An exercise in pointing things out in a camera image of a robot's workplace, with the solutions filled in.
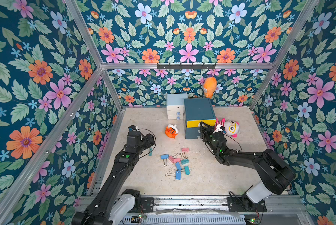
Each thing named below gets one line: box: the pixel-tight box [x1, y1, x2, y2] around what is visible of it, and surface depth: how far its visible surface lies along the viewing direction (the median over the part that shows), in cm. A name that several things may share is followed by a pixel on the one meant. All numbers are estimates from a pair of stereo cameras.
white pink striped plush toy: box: [214, 117, 240, 138], surface depth 100 cm
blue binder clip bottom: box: [175, 166, 183, 180], surface depth 85 cm
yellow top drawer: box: [186, 119, 217, 128], surface depth 86 cm
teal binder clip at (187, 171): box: [183, 165, 191, 175], surface depth 87 cm
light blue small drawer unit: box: [166, 93, 189, 120], surface depth 107 cm
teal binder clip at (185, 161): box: [180, 158, 190, 165], surface depth 90 cm
